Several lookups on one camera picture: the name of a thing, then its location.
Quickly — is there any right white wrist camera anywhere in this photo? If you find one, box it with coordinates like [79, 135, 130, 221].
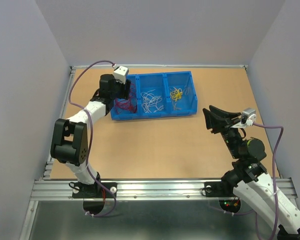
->
[231, 107, 257, 129]

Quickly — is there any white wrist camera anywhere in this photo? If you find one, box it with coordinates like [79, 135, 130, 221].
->
[231, 107, 257, 129]
[113, 65, 129, 85]

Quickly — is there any aluminium side frame rail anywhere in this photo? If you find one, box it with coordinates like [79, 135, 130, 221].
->
[41, 66, 77, 181]

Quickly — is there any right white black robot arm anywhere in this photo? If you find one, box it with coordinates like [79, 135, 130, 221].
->
[200, 105, 300, 240]

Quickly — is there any aluminium front rail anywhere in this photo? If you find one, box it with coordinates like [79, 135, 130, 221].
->
[31, 177, 299, 201]

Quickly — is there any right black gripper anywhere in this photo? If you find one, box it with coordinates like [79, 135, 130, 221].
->
[201, 104, 242, 158]

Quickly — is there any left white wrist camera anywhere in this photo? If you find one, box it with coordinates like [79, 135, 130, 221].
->
[113, 65, 129, 85]

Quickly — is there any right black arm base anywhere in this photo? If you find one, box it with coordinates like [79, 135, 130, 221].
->
[200, 181, 241, 215]

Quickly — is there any dark red wire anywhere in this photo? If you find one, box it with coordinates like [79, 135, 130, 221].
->
[113, 83, 139, 115]

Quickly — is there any white wire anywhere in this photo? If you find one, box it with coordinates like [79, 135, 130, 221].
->
[140, 87, 165, 115]

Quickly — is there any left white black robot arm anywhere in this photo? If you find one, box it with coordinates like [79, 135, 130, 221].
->
[50, 73, 131, 199]

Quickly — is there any yellow wire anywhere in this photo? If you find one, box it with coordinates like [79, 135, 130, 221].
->
[169, 86, 186, 102]

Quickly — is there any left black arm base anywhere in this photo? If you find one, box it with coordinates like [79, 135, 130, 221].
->
[68, 181, 118, 217]

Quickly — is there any blue three-compartment plastic bin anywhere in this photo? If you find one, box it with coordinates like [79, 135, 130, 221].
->
[110, 71, 198, 121]

